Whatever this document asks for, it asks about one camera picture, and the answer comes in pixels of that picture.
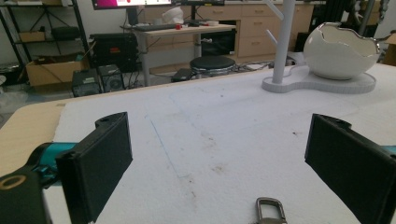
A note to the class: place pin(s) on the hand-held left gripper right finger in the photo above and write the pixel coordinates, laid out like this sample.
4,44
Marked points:
351,161

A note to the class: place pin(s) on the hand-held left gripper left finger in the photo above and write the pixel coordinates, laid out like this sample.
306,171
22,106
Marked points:
93,165

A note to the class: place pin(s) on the small black computer box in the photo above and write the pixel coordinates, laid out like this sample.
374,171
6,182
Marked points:
85,82
111,77

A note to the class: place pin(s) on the metal clasp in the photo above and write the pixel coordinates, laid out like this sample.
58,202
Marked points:
271,214

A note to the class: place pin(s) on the white eggshell-shaped bowl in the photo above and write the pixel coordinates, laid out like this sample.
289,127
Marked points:
336,63

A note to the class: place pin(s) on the large cardboard box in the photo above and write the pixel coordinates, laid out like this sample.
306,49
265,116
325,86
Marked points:
53,73

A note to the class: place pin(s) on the large black case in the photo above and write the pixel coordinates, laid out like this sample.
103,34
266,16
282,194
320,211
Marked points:
113,51

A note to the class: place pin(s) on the cardboard box with open flap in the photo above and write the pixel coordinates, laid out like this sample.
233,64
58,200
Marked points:
391,49

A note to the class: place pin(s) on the flat black device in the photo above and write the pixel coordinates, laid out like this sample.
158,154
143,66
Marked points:
183,75

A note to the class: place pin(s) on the white foam mat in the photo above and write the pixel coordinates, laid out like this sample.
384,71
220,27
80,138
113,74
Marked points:
224,124

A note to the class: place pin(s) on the white tree-shaped stand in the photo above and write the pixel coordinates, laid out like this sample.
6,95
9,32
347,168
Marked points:
284,46

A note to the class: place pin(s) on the black bag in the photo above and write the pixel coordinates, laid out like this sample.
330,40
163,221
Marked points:
65,33

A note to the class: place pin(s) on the black metal shelf rack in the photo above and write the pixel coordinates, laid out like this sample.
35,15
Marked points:
81,28

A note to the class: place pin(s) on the small cardboard box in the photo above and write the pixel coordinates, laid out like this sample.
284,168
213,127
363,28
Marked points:
32,36

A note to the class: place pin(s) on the black keyboard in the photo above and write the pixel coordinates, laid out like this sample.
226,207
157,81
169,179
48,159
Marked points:
155,27

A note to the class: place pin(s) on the black round stool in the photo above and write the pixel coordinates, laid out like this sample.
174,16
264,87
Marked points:
212,63

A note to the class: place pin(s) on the small red object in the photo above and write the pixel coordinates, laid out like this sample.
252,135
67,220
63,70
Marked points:
178,27

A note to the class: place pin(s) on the light wooden desk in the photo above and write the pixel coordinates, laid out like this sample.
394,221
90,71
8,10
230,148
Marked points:
186,31

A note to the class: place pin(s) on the wooden drawer cabinet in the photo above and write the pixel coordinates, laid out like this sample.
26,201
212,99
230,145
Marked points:
255,28

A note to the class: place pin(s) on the computer monitor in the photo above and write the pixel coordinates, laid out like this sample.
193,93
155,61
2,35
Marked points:
130,2

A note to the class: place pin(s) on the white bundle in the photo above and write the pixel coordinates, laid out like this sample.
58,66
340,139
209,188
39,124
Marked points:
173,15

